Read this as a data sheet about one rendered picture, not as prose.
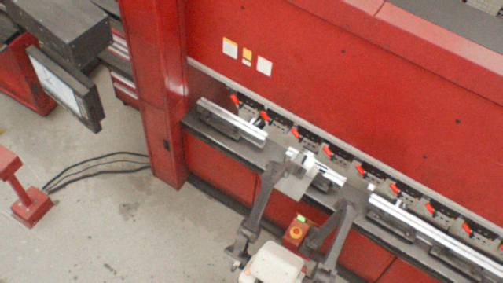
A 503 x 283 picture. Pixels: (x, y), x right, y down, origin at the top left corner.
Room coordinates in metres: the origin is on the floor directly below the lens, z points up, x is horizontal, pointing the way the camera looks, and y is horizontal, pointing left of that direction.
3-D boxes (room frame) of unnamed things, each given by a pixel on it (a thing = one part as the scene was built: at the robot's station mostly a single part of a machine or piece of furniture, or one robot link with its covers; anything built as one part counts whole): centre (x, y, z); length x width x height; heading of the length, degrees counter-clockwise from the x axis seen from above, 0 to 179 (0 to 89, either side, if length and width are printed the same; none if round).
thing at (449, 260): (1.14, -1.24, 0.89); 0.30 x 0.05 x 0.03; 62
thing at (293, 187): (1.52, -0.30, 1.00); 0.26 x 0.18 x 0.01; 152
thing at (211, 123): (1.88, 0.19, 0.89); 0.30 x 0.05 x 0.03; 62
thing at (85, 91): (1.69, 0.98, 1.42); 0.45 x 0.12 x 0.36; 55
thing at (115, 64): (2.01, 0.91, 1.17); 0.40 x 0.24 x 0.07; 62
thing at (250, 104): (1.85, 0.01, 1.26); 0.15 x 0.09 x 0.17; 62
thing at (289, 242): (1.25, -0.39, 0.75); 0.20 x 0.16 x 0.18; 63
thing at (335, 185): (1.63, -0.42, 0.92); 0.39 x 0.06 x 0.10; 62
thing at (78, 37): (1.79, 0.98, 1.53); 0.51 x 0.25 x 0.85; 55
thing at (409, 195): (1.38, -0.88, 1.26); 0.15 x 0.09 x 0.17; 62
